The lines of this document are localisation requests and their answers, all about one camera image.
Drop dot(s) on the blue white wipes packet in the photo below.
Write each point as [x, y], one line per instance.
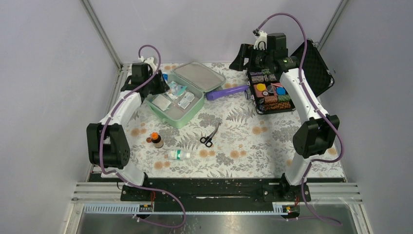
[175, 90]

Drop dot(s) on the floral table mat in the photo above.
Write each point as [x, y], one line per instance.
[246, 145]

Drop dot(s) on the mint green medicine case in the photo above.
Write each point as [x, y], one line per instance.
[188, 84]

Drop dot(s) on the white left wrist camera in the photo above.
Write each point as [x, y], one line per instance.
[151, 61]

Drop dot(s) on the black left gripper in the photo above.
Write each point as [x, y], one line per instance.
[163, 87]

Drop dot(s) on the white bottle green label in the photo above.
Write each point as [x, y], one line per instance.
[178, 155]

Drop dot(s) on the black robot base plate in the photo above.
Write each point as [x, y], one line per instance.
[216, 194]

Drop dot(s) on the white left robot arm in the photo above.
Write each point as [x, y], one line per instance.
[108, 146]

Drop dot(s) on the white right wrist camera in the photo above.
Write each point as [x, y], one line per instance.
[261, 40]

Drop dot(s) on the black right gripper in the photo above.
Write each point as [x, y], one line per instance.
[246, 51]

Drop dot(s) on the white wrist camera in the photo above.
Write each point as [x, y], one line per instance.
[261, 40]
[151, 61]

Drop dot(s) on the black poker chip case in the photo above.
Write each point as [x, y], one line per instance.
[291, 83]

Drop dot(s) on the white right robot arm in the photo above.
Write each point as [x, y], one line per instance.
[318, 128]

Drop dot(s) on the brown bottle orange cap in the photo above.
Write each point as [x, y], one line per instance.
[156, 140]

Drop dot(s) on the black scissors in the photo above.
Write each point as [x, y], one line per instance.
[207, 140]

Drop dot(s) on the purple cylindrical tube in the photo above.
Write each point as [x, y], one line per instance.
[213, 95]

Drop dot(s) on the white gauze packet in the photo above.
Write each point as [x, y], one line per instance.
[161, 102]

